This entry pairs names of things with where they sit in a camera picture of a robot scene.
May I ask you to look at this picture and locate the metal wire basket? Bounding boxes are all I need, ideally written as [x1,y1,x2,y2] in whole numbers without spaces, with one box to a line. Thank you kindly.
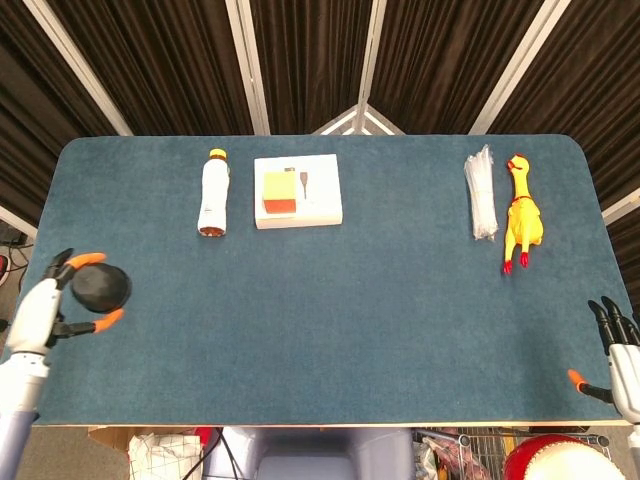
[412,427,611,480]

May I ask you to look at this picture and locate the white flat cardboard box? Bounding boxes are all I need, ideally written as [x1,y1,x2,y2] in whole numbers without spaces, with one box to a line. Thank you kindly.
[253,153,345,231]

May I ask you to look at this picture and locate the white frame rail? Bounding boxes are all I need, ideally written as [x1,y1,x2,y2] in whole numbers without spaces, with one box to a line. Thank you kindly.
[601,188,640,225]
[0,204,39,239]

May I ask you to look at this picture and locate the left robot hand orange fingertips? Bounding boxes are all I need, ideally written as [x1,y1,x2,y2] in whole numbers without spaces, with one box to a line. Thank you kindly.
[5,248,125,357]

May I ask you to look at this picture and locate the black round object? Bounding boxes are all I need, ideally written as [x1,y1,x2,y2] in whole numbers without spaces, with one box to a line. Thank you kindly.
[71,263,133,315]

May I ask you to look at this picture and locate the orange and yellow sponge block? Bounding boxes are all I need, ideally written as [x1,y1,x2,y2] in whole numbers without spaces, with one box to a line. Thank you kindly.
[261,170,299,215]

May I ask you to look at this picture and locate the right robot hand orange thumb tip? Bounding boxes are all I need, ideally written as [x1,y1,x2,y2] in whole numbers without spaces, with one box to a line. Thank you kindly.
[567,295,640,425]

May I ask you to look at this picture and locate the white frame post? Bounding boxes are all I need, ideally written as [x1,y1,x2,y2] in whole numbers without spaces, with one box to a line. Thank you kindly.
[468,0,572,136]
[22,0,134,137]
[224,0,272,136]
[356,0,390,135]

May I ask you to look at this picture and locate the brown cardboard box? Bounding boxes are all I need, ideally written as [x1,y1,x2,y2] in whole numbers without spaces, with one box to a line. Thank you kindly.
[88,425,151,461]

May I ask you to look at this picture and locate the black cable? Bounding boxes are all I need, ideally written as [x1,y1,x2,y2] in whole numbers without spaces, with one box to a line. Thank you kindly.
[212,426,242,480]

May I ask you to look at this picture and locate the dark brown curtain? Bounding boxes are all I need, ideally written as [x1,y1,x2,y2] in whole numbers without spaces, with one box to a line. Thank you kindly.
[0,0,640,261]

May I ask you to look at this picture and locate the white triangular frame base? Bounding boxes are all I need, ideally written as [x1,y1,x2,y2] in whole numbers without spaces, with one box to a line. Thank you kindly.
[312,104,405,136]

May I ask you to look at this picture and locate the lavender robot torso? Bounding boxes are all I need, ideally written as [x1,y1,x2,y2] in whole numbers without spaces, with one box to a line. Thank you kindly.
[202,426,416,480]

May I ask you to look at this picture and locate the red and white drum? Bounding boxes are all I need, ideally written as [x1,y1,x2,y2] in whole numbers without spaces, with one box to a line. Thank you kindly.
[502,434,626,480]

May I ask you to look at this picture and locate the yellow rubber chicken toy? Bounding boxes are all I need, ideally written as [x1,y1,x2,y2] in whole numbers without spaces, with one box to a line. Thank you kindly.
[502,153,545,276]

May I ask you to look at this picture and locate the clear plastic bag bundle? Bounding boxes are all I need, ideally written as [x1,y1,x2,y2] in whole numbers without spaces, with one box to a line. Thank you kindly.
[464,144,500,243]

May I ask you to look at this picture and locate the blue table cloth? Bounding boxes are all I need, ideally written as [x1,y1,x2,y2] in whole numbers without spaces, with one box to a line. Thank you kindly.
[0,133,640,428]

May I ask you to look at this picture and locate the white checked cloth bag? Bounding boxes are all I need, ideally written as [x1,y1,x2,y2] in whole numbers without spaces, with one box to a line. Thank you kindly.
[128,433,204,480]

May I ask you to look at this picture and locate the white wrapped bottle yellow cap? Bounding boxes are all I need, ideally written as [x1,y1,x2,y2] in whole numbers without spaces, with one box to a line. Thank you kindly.
[197,148,232,238]

